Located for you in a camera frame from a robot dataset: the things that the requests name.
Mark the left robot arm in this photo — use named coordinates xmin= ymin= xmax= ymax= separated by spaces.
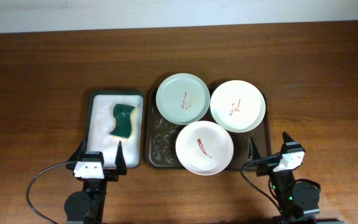
xmin=64 ymin=141 xmax=127 ymax=224

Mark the pale green plate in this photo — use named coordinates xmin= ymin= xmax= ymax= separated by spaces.
xmin=155 ymin=73 xmax=210 ymax=124

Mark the green yellow sponge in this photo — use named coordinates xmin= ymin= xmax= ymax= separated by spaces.
xmin=109 ymin=104 xmax=135 ymax=139

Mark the pinkish white plate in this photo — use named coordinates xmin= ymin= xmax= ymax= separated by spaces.
xmin=175 ymin=121 xmax=234 ymax=175

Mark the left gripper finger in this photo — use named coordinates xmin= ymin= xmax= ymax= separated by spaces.
xmin=115 ymin=141 xmax=127 ymax=175
xmin=70 ymin=141 xmax=86 ymax=162

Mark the white soapy tray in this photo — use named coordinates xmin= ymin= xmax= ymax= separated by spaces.
xmin=84 ymin=90 xmax=144 ymax=169

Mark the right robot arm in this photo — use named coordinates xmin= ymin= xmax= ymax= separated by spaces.
xmin=241 ymin=132 xmax=321 ymax=223

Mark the brown plastic tray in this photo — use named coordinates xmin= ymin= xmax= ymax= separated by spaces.
xmin=145 ymin=88 xmax=272 ymax=171

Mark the cream white plate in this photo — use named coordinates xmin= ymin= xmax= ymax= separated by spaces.
xmin=210 ymin=80 xmax=266 ymax=133

